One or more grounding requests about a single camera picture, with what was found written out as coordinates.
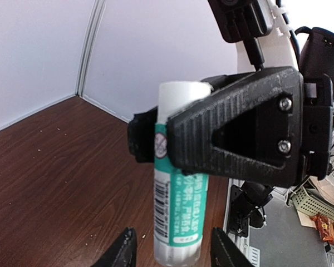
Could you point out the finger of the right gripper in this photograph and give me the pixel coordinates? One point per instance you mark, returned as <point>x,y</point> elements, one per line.
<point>141,129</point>

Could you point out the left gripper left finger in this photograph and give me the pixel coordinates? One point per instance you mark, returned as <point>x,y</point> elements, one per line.
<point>122,252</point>

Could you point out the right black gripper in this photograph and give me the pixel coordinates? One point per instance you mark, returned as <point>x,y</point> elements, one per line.
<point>250,128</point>

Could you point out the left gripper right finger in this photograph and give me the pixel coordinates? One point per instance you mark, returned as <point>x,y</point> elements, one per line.
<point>224,252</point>

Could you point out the white green glue stick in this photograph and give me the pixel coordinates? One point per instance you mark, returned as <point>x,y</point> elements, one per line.
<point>180,200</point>

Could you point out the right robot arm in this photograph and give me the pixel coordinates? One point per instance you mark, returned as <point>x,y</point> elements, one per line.
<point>320,55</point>

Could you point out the front aluminium rail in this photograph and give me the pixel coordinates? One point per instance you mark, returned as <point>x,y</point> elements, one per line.
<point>245,244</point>

